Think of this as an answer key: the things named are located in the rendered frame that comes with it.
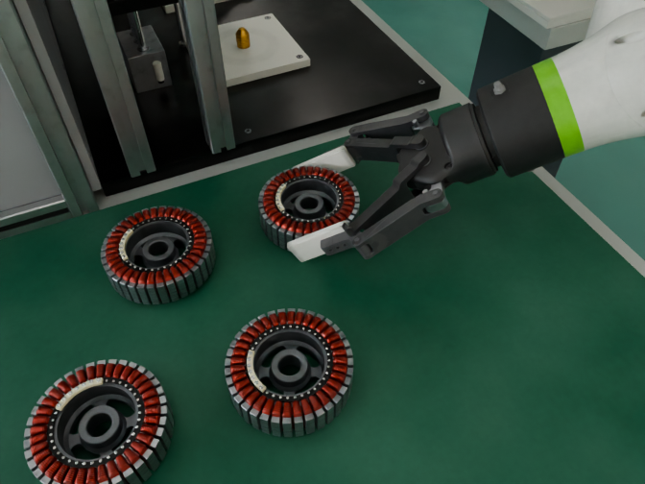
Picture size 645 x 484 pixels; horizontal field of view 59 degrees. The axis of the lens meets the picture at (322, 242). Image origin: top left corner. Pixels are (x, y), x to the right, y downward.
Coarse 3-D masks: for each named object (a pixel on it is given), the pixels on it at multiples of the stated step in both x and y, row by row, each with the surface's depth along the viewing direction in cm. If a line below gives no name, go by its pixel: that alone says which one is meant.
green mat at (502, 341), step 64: (192, 192) 68; (256, 192) 68; (448, 192) 68; (512, 192) 68; (0, 256) 61; (64, 256) 61; (256, 256) 61; (320, 256) 61; (384, 256) 61; (448, 256) 61; (512, 256) 61; (576, 256) 61; (0, 320) 56; (64, 320) 56; (128, 320) 56; (192, 320) 56; (384, 320) 56; (448, 320) 56; (512, 320) 56; (576, 320) 56; (640, 320) 56; (0, 384) 51; (192, 384) 51; (384, 384) 51; (448, 384) 51; (512, 384) 51; (576, 384) 51; (640, 384) 51; (0, 448) 48; (192, 448) 48; (256, 448) 48; (320, 448) 48; (384, 448) 48; (448, 448) 48; (512, 448) 48; (576, 448) 48; (640, 448) 48
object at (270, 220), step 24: (312, 168) 65; (264, 192) 63; (288, 192) 64; (312, 192) 66; (336, 192) 63; (264, 216) 61; (288, 216) 61; (312, 216) 62; (336, 216) 60; (288, 240) 60
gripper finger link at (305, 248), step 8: (336, 224) 57; (312, 232) 58; (320, 232) 58; (328, 232) 57; (336, 232) 57; (296, 240) 59; (304, 240) 58; (312, 240) 58; (320, 240) 58; (288, 248) 59; (296, 248) 59; (304, 248) 59; (312, 248) 59; (320, 248) 59; (296, 256) 60; (304, 256) 60; (312, 256) 60
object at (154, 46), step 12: (120, 36) 77; (132, 36) 77; (144, 36) 77; (156, 36) 77; (132, 48) 75; (156, 48) 75; (132, 60) 74; (144, 60) 75; (132, 72) 75; (144, 72) 76; (168, 72) 78; (144, 84) 77; (156, 84) 78; (168, 84) 79
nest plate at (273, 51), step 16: (256, 16) 90; (272, 16) 90; (224, 32) 86; (256, 32) 86; (272, 32) 86; (224, 48) 83; (256, 48) 83; (272, 48) 83; (288, 48) 83; (224, 64) 80; (240, 64) 80; (256, 64) 80; (272, 64) 80; (288, 64) 81; (304, 64) 82; (240, 80) 79
